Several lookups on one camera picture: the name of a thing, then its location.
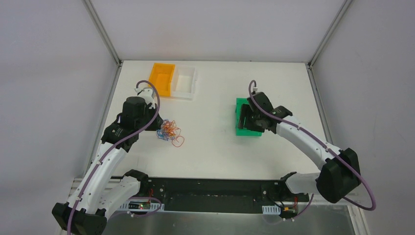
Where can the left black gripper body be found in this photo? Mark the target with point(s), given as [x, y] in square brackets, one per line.
[157, 122]

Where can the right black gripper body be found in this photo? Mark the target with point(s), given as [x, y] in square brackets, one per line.
[249, 117]

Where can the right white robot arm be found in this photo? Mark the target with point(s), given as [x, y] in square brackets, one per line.
[334, 179]

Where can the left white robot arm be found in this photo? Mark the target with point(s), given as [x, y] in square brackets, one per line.
[88, 209]

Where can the green plastic bin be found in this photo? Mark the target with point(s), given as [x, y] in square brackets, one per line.
[243, 132]

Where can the orange plastic bin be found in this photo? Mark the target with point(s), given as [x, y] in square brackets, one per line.
[161, 77]

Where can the white translucent plastic bin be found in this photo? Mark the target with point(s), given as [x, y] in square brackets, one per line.
[183, 83]

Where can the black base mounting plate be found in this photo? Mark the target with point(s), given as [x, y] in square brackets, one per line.
[221, 196]

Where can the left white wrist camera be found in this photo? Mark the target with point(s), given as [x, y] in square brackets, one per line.
[148, 94]

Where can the aluminium frame rail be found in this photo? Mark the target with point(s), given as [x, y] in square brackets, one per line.
[102, 31]

